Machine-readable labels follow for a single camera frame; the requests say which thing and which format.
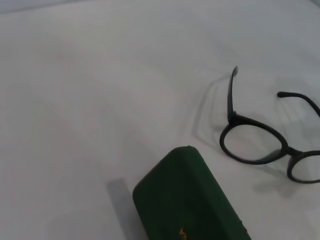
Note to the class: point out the black glasses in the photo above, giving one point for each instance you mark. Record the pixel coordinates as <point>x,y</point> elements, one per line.
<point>237,120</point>

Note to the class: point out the green glasses case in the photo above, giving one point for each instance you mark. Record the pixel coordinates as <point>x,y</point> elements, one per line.
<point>182,195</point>

